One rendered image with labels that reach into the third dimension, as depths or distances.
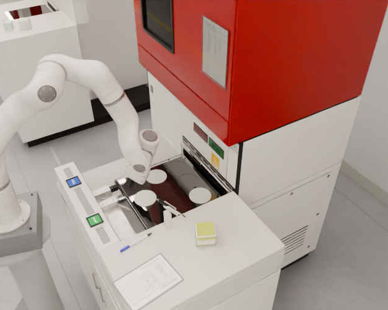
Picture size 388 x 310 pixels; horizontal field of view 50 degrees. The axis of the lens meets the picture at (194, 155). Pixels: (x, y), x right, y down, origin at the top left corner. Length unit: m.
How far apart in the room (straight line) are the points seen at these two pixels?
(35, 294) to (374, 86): 2.41
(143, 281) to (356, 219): 1.99
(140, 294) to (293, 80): 0.97
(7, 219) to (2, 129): 0.44
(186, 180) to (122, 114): 0.57
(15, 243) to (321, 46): 1.44
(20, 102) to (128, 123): 0.37
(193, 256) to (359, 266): 1.56
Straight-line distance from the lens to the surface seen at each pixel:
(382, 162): 3.26
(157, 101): 2.28
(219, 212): 1.74
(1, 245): 1.89
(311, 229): 2.59
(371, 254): 3.04
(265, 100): 1.63
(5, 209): 1.84
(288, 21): 1.53
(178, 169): 2.03
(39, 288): 2.22
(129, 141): 1.56
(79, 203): 1.85
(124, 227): 1.82
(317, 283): 2.79
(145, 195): 1.91
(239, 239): 1.66
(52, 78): 1.44
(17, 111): 1.55
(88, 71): 1.47
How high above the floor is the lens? 2.26
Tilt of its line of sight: 40 degrees down
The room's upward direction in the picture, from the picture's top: straight up
